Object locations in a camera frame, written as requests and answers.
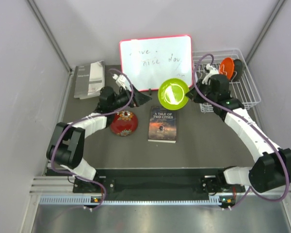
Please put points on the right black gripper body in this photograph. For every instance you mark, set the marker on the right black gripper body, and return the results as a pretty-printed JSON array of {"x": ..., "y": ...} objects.
[{"x": 204, "y": 89}]

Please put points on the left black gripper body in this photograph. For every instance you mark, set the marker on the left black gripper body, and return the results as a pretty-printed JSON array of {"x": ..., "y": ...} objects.
[{"x": 122, "y": 99}]

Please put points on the lime green plate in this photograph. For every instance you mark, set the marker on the lime green plate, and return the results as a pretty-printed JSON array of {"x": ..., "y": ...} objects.
[{"x": 172, "y": 94}]

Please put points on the red floral plate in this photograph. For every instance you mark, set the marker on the red floral plate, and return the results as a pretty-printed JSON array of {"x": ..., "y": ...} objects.
[{"x": 124, "y": 123}]

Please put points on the orange plate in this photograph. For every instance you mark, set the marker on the orange plate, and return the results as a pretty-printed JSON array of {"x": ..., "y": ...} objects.
[{"x": 227, "y": 67}]

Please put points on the dark teal plate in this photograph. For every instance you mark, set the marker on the dark teal plate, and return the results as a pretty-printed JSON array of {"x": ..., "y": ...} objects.
[{"x": 238, "y": 69}]

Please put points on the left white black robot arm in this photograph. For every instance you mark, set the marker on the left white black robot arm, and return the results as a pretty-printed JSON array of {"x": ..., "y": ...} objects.
[{"x": 67, "y": 142}]

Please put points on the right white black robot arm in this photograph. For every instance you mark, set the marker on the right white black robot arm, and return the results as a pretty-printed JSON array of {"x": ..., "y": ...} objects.
[{"x": 272, "y": 167}]

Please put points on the red framed whiteboard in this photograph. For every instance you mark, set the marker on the red framed whiteboard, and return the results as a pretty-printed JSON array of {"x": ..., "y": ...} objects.
[{"x": 148, "y": 62}]

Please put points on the grey white manual booklet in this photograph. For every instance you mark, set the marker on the grey white manual booklet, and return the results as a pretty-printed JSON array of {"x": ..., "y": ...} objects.
[{"x": 90, "y": 79}]

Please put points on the A Tale of Two Cities book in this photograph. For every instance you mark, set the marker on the A Tale of Two Cities book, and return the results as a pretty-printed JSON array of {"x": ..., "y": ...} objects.
[{"x": 162, "y": 125}]

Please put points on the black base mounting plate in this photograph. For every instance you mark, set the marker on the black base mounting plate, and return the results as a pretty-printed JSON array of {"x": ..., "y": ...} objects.
[{"x": 197, "y": 180}]

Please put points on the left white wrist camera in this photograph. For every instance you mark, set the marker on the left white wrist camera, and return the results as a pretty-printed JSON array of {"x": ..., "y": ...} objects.
[{"x": 120, "y": 80}]

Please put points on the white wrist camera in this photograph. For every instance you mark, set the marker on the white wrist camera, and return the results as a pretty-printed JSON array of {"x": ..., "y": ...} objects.
[
  {"x": 211, "y": 71},
  {"x": 120, "y": 80}
]

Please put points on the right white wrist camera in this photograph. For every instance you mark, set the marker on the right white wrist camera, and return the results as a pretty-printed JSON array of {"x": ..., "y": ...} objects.
[{"x": 211, "y": 71}]

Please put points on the white wire dish rack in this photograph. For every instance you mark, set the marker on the white wire dish rack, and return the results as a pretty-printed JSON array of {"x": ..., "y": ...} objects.
[{"x": 242, "y": 86}]

